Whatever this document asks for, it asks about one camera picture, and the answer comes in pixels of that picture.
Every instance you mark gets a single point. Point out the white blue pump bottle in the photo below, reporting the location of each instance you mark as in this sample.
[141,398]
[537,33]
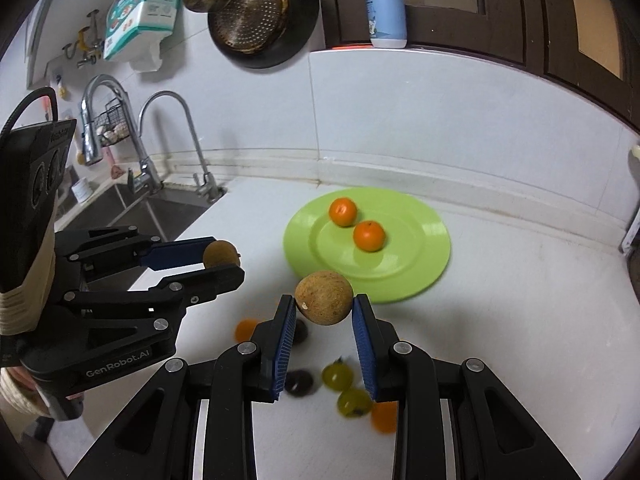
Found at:
[385,10]

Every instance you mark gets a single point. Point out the small white cup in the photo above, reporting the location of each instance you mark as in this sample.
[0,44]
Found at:
[81,191]

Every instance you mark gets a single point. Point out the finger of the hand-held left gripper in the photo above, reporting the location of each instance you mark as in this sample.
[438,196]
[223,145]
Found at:
[210,280]
[175,252]

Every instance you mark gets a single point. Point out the tall chrome kitchen faucet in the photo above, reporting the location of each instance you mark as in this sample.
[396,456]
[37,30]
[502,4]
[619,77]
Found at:
[92,135]

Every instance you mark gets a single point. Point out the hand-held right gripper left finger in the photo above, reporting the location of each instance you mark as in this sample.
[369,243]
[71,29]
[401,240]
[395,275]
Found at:
[281,350]

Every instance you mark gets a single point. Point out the small orange kumquat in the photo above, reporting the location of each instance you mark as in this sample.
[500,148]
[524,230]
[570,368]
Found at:
[369,236]
[245,330]
[343,211]
[384,417]

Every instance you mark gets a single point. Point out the green grape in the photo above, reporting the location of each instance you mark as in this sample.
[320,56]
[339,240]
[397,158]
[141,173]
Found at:
[336,375]
[354,402]

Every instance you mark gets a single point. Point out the person's left hand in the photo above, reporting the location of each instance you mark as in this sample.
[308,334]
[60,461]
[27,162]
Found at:
[17,392]

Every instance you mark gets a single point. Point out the green white tissue package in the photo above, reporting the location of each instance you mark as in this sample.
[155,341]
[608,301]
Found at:
[142,7]

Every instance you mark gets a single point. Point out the large brown longan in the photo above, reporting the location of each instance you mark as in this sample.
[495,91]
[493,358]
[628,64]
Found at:
[324,297]

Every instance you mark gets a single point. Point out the green plate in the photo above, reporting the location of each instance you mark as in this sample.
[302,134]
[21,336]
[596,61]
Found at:
[415,260]

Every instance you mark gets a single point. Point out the black frying pan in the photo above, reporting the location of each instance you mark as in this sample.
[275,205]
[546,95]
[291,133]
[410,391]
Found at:
[262,15]

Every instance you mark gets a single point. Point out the small brown longan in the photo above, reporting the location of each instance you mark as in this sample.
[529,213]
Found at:
[222,254]

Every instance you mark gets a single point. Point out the thin chrome gooseneck faucet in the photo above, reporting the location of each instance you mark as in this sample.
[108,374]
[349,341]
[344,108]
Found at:
[192,130]

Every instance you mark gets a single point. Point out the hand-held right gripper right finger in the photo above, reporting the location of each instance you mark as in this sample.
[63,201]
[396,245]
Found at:
[365,355]

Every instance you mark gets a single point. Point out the dark wooden cabinet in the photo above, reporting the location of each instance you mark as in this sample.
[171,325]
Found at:
[500,5]

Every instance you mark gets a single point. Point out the wall hook rack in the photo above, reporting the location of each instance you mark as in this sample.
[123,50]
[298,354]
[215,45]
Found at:
[85,45]

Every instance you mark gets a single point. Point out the dark purple grape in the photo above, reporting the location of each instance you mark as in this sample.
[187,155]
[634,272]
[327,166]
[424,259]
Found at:
[300,331]
[299,383]

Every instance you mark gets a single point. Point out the steel kitchen sink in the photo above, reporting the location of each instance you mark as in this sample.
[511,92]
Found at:
[145,212]

